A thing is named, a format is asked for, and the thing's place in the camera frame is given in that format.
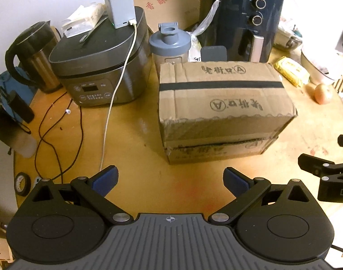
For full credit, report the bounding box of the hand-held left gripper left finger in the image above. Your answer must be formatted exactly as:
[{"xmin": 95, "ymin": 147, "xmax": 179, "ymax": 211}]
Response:
[{"xmin": 25, "ymin": 165, "xmax": 134, "ymax": 226}]

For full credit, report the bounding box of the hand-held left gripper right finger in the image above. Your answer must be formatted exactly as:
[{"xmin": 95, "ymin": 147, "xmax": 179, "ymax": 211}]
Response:
[{"xmin": 207, "ymin": 167, "xmax": 313, "ymax": 226}]

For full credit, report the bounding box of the taped cardboard box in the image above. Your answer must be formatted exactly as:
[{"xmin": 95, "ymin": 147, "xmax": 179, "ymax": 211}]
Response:
[{"xmin": 158, "ymin": 61, "xmax": 298, "ymax": 142}]

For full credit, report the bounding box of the wooden desktop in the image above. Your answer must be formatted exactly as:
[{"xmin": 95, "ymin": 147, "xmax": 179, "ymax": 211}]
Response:
[{"xmin": 13, "ymin": 43, "xmax": 343, "ymax": 223}]

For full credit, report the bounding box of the apple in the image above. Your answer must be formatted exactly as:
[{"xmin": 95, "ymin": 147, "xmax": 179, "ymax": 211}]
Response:
[{"xmin": 314, "ymin": 83, "xmax": 334, "ymax": 105}]

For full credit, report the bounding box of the white bowl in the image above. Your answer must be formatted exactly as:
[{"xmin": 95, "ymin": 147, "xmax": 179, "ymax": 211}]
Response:
[{"xmin": 300, "ymin": 46, "xmax": 336, "ymax": 85}]

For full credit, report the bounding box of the black tape roll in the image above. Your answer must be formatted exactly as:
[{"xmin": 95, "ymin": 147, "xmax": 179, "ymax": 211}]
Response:
[{"xmin": 14, "ymin": 172, "xmax": 35, "ymax": 197}]

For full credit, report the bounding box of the yellow wet wipes packet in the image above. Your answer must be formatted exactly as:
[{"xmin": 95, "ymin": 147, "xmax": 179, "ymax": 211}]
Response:
[{"xmin": 273, "ymin": 56, "xmax": 311, "ymax": 88}]

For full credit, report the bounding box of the frosted water bottle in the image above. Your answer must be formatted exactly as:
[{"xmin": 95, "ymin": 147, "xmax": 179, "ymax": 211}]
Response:
[{"xmin": 0, "ymin": 90, "xmax": 38, "ymax": 158}]

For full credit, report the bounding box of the grey rice cooker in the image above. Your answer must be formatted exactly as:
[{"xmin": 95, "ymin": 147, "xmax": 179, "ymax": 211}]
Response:
[{"xmin": 49, "ymin": 6, "xmax": 151, "ymax": 108}]

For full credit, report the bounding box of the metal bowl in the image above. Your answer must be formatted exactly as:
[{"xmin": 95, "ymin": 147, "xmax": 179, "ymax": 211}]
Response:
[{"xmin": 274, "ymin": 25, "xmax": 303, "ymax": 52}]

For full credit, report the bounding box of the blue cloth bag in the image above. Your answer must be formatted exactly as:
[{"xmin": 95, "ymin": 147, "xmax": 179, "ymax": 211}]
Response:
[{"xmin": 0, "ymin": 70, "xmax": 35, "ymax": 122}]

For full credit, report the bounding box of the black phone stand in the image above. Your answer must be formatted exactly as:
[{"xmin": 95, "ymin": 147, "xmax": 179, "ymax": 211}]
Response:
[{"xmin": 200, "ymin": 45, "xmax": 228, "ymax": 62}]

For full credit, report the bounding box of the black steel electric kettle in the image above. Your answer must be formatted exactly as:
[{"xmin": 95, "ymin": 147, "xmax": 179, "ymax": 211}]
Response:
[{"xmin": 5, "ymin": 20, "xmax": 63, "ymax": 93}]

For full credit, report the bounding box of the shaker bottle with grey lid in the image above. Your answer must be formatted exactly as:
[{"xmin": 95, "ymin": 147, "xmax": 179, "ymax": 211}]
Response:
[{"xmin": 148, "ymin": 22, "xmax": 192, "ymax": 80}]

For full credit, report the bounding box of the white printed plastic bag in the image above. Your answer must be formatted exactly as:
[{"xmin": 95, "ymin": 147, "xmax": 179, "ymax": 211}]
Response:
[{"xmin": 188, "ymin": 0, "xmax": 220, "ymax": 62}]

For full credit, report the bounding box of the dark air fryer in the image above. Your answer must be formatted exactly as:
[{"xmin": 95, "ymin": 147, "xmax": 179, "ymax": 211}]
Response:
[{"xmin": 199, "ymin": 0, "xmax": 285, "ymax": 64}]

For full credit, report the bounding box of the tissue pack in plastic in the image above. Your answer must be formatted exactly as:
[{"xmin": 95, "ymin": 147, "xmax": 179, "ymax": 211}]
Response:
[{"xmin": 60, "ymin": 2, "xmax": 105, "ymax": 38}]

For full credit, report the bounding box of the white power bank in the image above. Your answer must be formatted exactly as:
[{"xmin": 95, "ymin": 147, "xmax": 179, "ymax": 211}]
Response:
[{"xmin": 102, "ymin": 0, "xmax": 136, "ymax": 29}]

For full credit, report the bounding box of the red print cardboard box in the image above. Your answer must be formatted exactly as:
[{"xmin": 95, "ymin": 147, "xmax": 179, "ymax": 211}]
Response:
[{"xmin": 119, "ymin": 0, "xmax": 202, "ymax": 35}]

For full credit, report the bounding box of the thin black cable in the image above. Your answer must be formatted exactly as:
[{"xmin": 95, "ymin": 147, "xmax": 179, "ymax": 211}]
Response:
[{"xmin": 33, "ymin": 89, "xmax": 84, "ymax": 184}]

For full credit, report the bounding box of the white charging cable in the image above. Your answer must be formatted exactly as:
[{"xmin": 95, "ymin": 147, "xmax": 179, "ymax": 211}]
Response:
[{"xmin": 100, "ymin": 20, "xmax": 138, "ymax": 175}]

